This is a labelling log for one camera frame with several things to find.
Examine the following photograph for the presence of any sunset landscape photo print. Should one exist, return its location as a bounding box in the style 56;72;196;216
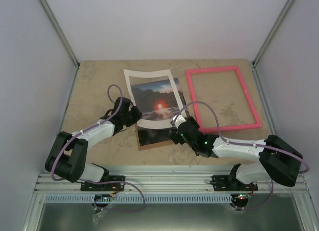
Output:
129;76;186;150

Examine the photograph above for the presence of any pink wooden photo frame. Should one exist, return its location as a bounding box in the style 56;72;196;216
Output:
186;65;262;132

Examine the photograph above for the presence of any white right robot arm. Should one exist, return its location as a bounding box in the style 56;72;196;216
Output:
169;115;303;191

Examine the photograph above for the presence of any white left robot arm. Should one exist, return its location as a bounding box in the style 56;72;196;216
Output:
45;97;142;191

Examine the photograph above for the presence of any right controller board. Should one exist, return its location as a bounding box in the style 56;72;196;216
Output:
230;193;252;209

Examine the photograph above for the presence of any controller board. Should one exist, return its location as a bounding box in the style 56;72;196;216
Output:
92;193;117;208
230;193;252;209

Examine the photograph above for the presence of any left controller board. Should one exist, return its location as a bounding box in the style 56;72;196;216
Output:
92;193;117;208

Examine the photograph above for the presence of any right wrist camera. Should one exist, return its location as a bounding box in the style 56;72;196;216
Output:
170;115;186;128

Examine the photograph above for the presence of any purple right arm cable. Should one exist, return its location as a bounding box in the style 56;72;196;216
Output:
174;101;310;174

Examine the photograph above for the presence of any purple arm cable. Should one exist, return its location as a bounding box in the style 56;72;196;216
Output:
174;101;310;174
50;84;124;182

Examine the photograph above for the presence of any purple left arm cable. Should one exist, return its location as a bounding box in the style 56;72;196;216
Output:
50;84;124;182

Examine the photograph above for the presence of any brown frame backing board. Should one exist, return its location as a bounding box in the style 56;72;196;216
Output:
136;96;191;151

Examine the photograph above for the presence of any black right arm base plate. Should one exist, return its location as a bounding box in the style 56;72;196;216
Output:
210;175;258;192

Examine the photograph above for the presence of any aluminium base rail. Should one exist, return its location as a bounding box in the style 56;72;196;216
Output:
34;165;308;194

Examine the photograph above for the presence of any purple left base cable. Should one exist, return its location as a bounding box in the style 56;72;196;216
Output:
86;180;146;214

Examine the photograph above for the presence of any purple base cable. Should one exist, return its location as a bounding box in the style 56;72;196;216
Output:
86;180;146;214
231;180;274;212

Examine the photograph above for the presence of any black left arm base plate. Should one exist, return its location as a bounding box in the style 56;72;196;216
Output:
80;175;125;192

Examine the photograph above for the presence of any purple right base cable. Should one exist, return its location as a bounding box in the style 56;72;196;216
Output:
231;180;274;212

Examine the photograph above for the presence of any grey slotted cable duct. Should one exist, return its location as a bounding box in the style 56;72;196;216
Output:
45;194;232;204

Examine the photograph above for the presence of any aluminium corner post left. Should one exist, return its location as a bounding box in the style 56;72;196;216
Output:
38;0;80;69

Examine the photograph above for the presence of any aluminium corner post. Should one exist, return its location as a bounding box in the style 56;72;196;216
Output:
38;0;80;69
251;0;301;67

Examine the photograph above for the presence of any aluminium corner post right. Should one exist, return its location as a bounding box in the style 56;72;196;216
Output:
251;0;301;67

